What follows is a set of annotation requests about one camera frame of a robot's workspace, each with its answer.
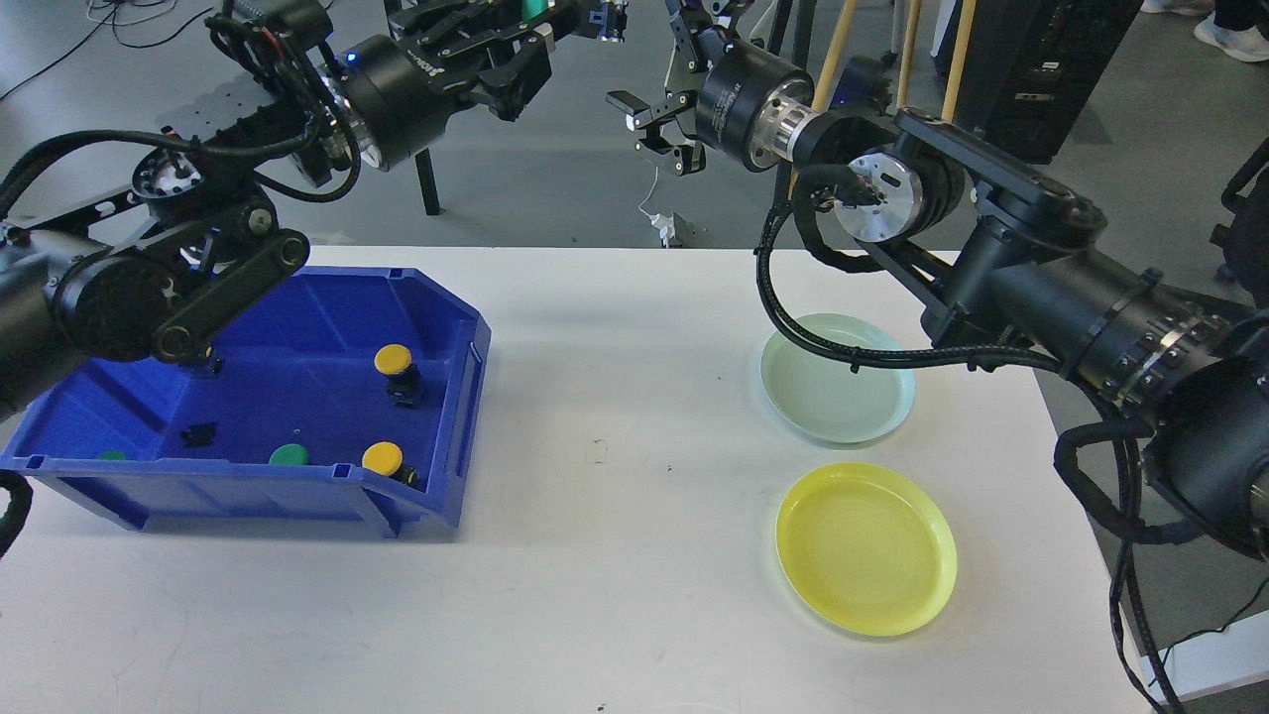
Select wooden leg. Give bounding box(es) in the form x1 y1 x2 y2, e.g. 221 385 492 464
893 1 978 126
788 0 860 204

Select white power adapter on floor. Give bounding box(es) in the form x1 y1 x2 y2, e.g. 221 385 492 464
648 212 700 249

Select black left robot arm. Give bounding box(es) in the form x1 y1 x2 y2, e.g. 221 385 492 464
3 1 586 417

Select black cable bottom right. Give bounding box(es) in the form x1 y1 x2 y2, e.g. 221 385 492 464
1145 574 1269 687

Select small black part in bin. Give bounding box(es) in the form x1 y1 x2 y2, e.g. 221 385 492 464
178 424 218 448

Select white shoe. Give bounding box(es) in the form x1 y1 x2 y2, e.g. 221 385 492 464
1193 11 1268 63

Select wooden leg right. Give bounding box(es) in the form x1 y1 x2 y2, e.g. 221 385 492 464
893 1 978 126

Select light green plate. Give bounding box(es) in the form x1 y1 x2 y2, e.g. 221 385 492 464
758 331 916 444

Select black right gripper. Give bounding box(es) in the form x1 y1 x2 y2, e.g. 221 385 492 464
607 1 813 178

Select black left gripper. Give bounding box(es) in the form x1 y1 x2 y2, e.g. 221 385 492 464
338 1 556 172

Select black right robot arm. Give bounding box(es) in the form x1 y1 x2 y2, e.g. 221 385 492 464
608 1 1266 713

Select wooden leg left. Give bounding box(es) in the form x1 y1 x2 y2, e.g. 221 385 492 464
788 0 860 204

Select blue plastic storage bin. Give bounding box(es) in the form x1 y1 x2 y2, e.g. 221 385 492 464
3 268 491 536

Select black computer tower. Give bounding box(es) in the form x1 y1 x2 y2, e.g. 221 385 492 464
952 1 1140 166

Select black tripod legs left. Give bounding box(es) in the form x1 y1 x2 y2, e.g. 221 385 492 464
412 148 442 216

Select yellow plate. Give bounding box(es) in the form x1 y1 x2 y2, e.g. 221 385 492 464
774 462 958 638

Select green button front middle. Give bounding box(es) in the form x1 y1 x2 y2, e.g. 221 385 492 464
266 443 311 465

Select green button with black base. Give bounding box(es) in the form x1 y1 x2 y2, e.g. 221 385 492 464
519 1 629 44

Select black cables on floor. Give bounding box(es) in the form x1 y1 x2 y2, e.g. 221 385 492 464
0 0 228 103

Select black stand legs centre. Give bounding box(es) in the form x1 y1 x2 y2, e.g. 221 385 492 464
760 0 819 68

